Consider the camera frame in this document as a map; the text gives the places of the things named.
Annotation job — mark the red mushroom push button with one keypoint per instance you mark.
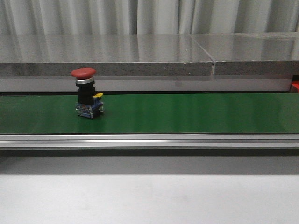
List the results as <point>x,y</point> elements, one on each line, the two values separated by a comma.
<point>89,103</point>

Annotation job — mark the green conveyor belt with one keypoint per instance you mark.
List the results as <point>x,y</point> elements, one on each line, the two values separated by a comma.
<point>154,113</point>

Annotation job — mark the grey stone slab shelf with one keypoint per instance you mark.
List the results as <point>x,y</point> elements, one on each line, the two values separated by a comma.
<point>204,55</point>

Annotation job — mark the red plastic tray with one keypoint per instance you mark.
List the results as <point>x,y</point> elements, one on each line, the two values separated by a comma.
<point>295,86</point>

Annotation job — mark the grey curtain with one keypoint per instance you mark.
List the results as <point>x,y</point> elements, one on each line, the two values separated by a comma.
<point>20,17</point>

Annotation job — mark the aluminium conveyor side rail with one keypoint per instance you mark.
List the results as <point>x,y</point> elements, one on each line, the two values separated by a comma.
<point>70,141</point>

